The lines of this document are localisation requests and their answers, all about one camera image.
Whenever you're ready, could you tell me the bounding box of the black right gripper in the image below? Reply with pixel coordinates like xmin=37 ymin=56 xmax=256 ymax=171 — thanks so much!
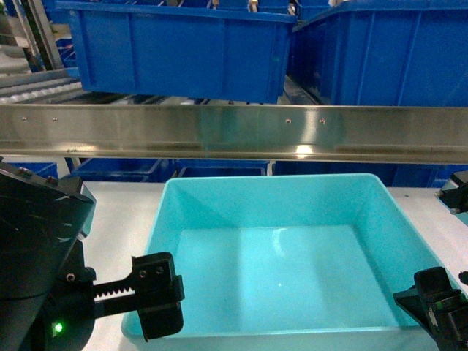
xmin=393 ymin=170 xmax=467 ymax=350

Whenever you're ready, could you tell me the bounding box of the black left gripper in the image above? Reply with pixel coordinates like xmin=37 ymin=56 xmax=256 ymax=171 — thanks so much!
xmin=1 ymin=240 xmax=185 ymax=350

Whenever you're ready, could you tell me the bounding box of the blue bin lower middle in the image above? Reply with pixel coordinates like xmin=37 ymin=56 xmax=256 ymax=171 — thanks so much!
xmin=175 ymin=159 xmax=269 ymax=178

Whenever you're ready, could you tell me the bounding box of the blue bin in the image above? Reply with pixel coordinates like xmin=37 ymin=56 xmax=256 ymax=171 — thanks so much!
xmin=288 ymin=1 xmax=467 ymax=107
xmin=69 ymin=158 xmax=175 ymax=183
xmin=175 ymin=159 xmax=269 ymax=178
xmin=56 ymin=1 xmax=297 ymax=104
xmin=11 ymin=162 xmax=59 ymax=178
xmin=272 ymin=160 xmax=439 ymax=189

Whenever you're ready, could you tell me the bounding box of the blue bin lower left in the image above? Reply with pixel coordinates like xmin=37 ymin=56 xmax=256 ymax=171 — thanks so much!
xmin=69 ymin=158 xmax=175 ymax=183

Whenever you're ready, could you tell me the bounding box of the blue bin lower right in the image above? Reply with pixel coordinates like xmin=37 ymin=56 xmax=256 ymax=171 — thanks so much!
xmin=272 ymin=160 xmax=439 ymax=189

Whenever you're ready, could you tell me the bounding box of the blue bin far left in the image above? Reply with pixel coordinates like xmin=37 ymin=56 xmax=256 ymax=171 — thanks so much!
xmin=11 ymin=162 xmax=59 ymax=178

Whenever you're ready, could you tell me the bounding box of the roller conveyor track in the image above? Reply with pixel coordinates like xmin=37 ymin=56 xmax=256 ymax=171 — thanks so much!
xmin=1 ymin=69 xmax=87 ymax=107

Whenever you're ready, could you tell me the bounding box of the blue bin upper left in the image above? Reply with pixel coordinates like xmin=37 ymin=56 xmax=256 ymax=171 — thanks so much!
xmin=56 ymin=1 xmax=297 ymax=104

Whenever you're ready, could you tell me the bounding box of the blue bin upper right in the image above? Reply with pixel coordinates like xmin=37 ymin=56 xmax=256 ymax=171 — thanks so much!
xmin=288 ymin=1 xmax=467 ymax=107

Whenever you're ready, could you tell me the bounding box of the stainless steel shelf rail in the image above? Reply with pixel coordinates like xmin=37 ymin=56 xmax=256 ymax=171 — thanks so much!
xmin=1 ymin=105 xmax=467 ymax=164

